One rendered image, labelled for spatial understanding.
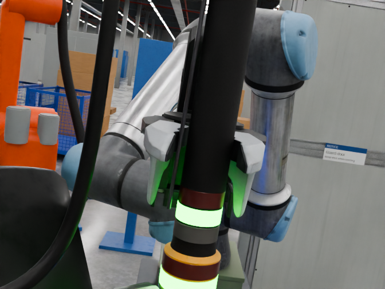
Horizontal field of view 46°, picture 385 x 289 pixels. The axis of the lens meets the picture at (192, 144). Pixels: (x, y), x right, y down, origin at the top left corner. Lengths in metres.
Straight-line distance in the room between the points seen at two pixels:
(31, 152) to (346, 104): 2.83
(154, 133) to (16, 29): 4.03
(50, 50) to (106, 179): 10.60
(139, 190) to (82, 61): 7.84
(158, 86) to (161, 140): 0.44
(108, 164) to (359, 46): 1.76
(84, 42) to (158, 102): 10.29
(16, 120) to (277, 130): 3.34
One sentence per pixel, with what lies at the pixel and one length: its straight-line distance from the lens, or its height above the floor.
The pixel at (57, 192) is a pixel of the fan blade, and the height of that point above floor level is 1.42.
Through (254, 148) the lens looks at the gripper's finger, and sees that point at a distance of 0.31.
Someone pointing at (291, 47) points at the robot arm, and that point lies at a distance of 0.82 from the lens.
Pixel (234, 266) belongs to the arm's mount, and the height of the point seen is 1.09.
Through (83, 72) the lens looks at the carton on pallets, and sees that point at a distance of 8.41.
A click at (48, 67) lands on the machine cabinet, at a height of 1.14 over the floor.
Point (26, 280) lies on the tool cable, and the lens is 0.29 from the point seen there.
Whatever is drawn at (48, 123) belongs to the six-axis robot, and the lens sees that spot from 4.17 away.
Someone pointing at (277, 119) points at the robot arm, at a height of 1.49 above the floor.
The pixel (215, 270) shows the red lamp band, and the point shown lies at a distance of 0.34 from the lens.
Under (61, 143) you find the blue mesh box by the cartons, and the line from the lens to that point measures 6.87.
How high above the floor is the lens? 1.55
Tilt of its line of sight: 9 degrees down
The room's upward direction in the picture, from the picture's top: 9 degrees clockwise
